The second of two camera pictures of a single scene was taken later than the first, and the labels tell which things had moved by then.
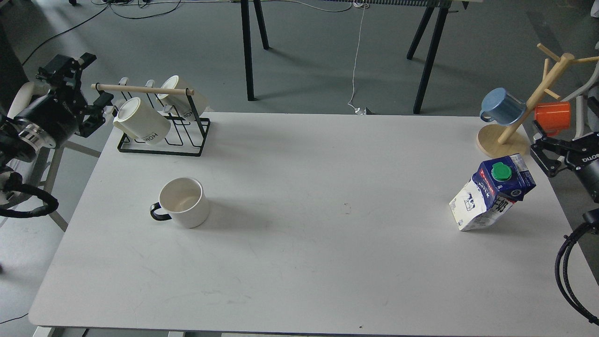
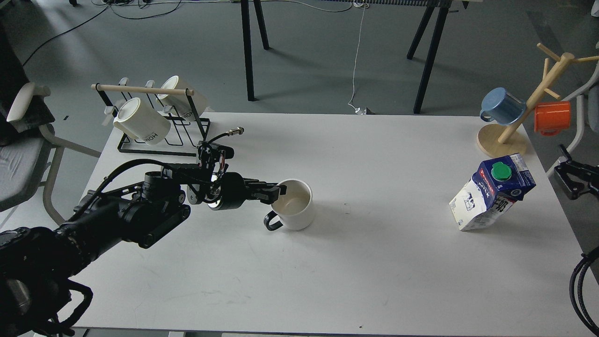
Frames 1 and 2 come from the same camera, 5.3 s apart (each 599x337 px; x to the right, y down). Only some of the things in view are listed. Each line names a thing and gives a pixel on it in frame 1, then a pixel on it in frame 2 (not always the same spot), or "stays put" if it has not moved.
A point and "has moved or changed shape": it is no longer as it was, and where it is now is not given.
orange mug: x=553 y=116 stays put
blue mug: x=498 y=106 stays put
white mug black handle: x=185 y=201 has moved or changed shape
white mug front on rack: x=141 y=122 stays put
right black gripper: x=583 y=156 -> x=574 y=189
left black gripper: x=57 y=117 -> x=227 y=191
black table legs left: x=247 y=42 stays put
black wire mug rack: x=155 y=119 stays put
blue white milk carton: x=494 y=186 stays put
